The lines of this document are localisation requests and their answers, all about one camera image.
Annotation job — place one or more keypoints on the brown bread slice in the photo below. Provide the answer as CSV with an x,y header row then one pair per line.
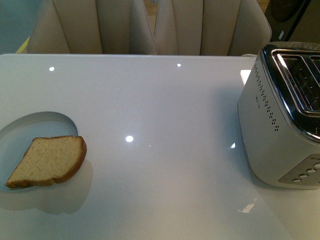
x,y
49,161

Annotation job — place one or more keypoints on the beige right chair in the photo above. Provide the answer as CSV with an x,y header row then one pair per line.
x,y
210,27

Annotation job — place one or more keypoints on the white round plate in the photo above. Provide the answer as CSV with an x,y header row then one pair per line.
x,y
17,136

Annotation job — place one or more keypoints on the silver two-slot toaster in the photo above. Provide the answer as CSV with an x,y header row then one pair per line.
x,y
279,115

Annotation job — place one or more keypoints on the beige chair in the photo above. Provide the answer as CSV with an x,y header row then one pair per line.
x,y
92,27
210,27

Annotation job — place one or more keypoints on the beige left chair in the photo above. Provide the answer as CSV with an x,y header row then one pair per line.
x,y
92,27

